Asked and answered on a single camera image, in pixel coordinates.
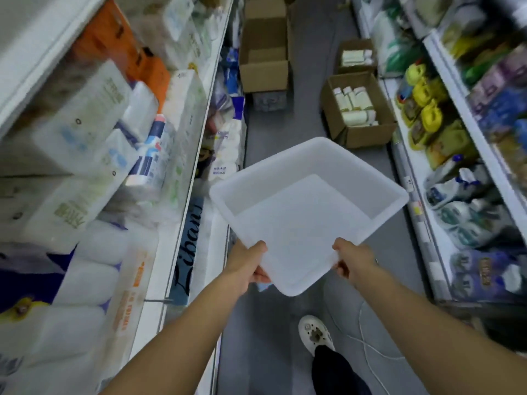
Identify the yellow capped detergent bottle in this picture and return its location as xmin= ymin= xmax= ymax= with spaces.
xmin=409 ymin=100 xmax=444 ymax=151
xmin=396 ymin=63 xmax=427 ymax=108
xmin=401 ymin=78 xmax=448 ymax=127

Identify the white green detergent bottle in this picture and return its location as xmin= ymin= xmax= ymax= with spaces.
xmin=436 ymin=198 xmax=512 ymax=248

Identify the white blue spray bottle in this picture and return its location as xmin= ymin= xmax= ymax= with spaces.
xmin=423 ymin=154 xmax=491 ymax=211

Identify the row of colourful detergent packets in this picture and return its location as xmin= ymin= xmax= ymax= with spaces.
xmin=436 ymin=0 xmax=527 ymax=183

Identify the thin white cable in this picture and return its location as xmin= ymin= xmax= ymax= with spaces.
xmin=324 ymin=284 xmax=407 ymax=395

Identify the stack of blue white packs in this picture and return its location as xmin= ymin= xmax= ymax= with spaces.
xmin=214 ymin=45 xmax=247 ymax=122

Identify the purple detergent pouch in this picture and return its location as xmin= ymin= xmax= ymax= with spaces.
xmin=449 ymin=248 xmax=527 ymax=303

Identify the blue yellow tissue pack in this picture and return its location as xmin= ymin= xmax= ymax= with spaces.
xmin=0 ymin=242 xmax=75 ymax=325

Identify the tall white green tissue pack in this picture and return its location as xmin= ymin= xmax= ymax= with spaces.
xmin=160 ymin=70 xmax=208 ymax=212

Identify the blue pack with script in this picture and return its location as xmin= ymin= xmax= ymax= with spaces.
xmin=168 ymin=196 xmax=205 ymax=306

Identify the white right shelf unit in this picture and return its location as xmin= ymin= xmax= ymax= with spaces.
xmin=352 ymin=0 xmax=527 ymax=309

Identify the empty open cardboard box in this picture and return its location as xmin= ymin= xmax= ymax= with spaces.
xmin=239 ymin=16 xmax=291 ymax=94

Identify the white paper pack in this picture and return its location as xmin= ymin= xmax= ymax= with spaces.
xmin=205 ymin=118 xmax=248 ymax=182

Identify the large clear white tissue pack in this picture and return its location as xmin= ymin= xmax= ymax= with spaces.
xmin=30 ymin=59 xmax=133 ymax=178

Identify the white clog shoe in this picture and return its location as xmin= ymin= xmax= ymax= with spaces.
xmin=298 ymin=315 xmax=335 ymax=358

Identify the person's right forearm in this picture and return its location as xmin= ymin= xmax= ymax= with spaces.
xmin=359 ymin=262 xmax=527 ymax=395

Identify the person's left forearm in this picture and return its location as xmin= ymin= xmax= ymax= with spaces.
xmin=100 ymin=272 xmax=249 ymax=395

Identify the person's left hand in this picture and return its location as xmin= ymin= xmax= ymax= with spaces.
xmin=224 ymin=240 xmax=272 ymax=296

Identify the large cardboard box with bottles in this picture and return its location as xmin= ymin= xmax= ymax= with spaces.
xmin=320 ymin=72 xmax=398 ymax=149

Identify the small cardboard box with bottles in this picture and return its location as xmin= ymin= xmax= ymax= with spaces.
xmin=336 ymin=38 xmax=378 ymax=75

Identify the small white tissue pack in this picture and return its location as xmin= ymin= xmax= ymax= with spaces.
xmin=119 ymin=81 xmax=160 ymax=141

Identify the person's right hand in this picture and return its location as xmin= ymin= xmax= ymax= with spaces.
xmin=331 ymin=238 xmax=379 ymax=284

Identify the white tissue pack green print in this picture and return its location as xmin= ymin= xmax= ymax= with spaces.
xmin=0 ymin=172 xmax=126 ymax=255

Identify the white left shelf unit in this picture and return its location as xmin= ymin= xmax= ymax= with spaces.
xmin=0 ymin=0 xmax=248 ymax=395

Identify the white shelf unit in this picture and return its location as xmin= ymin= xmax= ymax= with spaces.
xmin=0 ymin=0 xmax=248 ymax=395
xmin=352 ymin=0 xmax=527 ymax=309

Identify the toilet roll pack orange label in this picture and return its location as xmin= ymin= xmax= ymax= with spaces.
xmin=0 ymin=220 xmax=160 ymax=395

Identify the row of white tissue packs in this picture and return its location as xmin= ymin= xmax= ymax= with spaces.
xmin=132 ymin=0 xmax=226 ymax=72

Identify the blue and white tissue pack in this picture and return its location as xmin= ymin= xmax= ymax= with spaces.
xmin=123 ymin=114 xmax=175 ymax=203

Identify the closed cardboard box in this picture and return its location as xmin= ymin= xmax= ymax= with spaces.
xmin=244 ymin=0 xmax=290 ymax=20

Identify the white green plastic bag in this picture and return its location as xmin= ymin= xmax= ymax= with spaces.
xmin=370 ymin=7 xmax=425 ymax=77

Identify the olive green detergent pouch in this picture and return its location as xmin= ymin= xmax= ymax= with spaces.
xmin=426 ymin=120 xmax=479 ymax=170

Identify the white plastic basin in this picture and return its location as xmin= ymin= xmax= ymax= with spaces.
xmin=209 ymin=137 xmax=410 ymax=297

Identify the orange tissue pack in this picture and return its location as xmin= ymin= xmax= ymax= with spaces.
xmin=71 ymin=0 xmax=170 ymax=109

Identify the black trouser leg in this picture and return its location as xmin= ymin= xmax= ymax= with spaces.
xmin=311 ymin=345 xmax=372 ymax=395

